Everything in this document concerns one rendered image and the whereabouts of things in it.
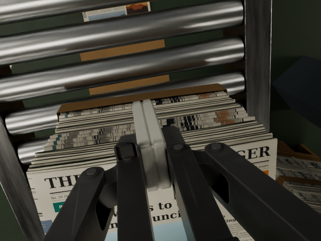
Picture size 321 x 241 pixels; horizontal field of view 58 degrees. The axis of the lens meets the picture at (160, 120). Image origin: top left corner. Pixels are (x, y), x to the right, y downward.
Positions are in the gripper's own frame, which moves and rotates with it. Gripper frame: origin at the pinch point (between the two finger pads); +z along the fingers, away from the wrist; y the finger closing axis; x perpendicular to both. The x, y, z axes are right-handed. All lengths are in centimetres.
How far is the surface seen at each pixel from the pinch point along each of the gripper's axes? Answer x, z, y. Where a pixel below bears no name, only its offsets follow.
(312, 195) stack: -71, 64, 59
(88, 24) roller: 4.9, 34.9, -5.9
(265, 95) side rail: -13.2, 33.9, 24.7
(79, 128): -8.3, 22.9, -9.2
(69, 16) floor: 3, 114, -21
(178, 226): -18.5, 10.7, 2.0
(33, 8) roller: 8.4, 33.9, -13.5
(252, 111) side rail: -16.1, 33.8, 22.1
